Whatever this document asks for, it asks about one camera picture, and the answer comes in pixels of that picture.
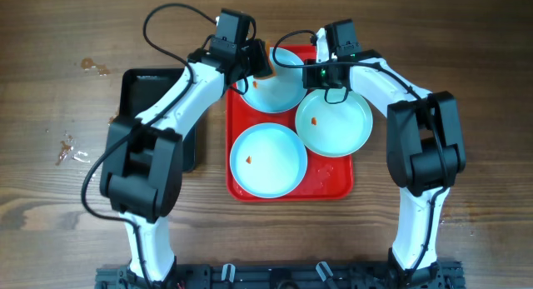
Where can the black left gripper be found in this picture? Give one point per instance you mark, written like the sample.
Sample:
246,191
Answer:
262,59

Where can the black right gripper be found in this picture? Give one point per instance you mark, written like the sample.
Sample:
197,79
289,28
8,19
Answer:
311,81

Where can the light blue plate back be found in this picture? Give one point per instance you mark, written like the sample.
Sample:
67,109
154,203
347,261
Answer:
276,94

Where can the light blue plate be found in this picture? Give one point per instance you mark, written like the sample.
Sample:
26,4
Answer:
268,160
332,124
276,94

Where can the light blue plate front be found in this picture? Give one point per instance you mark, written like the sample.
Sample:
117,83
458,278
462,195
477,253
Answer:
268,160

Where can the orange green sponge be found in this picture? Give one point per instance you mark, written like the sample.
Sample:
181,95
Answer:
262,66

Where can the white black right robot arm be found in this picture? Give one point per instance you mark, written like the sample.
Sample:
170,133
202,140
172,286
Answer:
424,143

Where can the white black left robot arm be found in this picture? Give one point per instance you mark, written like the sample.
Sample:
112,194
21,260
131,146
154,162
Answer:
142,163

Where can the black water tray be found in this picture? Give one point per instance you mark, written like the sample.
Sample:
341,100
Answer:
141,88

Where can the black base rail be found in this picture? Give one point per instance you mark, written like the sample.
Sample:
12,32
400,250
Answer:
354,275

